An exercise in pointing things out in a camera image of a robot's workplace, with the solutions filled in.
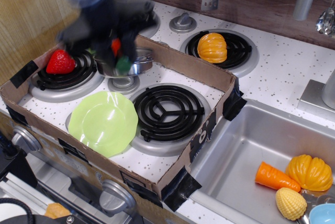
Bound front right black burner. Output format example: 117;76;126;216
131;84;207;142

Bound black device left edge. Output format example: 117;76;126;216
1;132;38;188

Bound orange toy bottom left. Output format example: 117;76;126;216
44;203;71;219

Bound front left black burner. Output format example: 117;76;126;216
32;51;96;91

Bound silver right oven knob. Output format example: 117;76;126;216
99;180;136;216

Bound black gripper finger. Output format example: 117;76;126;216
92;43;115;70
120;31;137;63

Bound silver utensil in sink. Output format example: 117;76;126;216
296;186;334;224

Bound orange toy pumpkin on burner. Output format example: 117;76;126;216
197;32;228;63

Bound steel sink basin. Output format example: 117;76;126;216
191;100;334;223

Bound orange toy pumpkin in sink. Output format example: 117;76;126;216
285;154;333;192

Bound silver stove knob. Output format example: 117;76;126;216
108;76;140;95
169;13;197;33

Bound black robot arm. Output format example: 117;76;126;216
57;0;156;73

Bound silver left oven knob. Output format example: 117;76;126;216
12;126;42;153

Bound light green plastic plate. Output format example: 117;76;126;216
68;91;138;158

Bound silver centre stove knob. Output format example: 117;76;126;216
108;76;140;95

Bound red toy strawberry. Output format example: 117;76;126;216
46;49;76;74

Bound orange toy carrot piece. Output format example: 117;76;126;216
254;161;301;193

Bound orange toy carrot green top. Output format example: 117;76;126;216
110;38;132;76

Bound hanging shiny spoon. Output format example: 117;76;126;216
315;0;334;38

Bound small steel pot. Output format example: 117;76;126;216
93;47;153;78

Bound silver faucet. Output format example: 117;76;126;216
293;0;334;109

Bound silver back stove knob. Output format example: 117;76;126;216
169;13;197;33

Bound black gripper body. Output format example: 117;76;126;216
56;0;157;51

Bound light blue bowl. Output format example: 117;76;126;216
309;203;335;224

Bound yellow toy corn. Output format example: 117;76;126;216
275;187;307;221

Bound silver oven knob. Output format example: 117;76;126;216
12;126;42;153
99;180;136;216

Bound back right black burner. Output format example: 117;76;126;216
186;31;252;69

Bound black burner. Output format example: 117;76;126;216
32;51;96;91
186;31;252;69
131;84;207;142

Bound cardboard fence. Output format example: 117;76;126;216
1;36;241;210

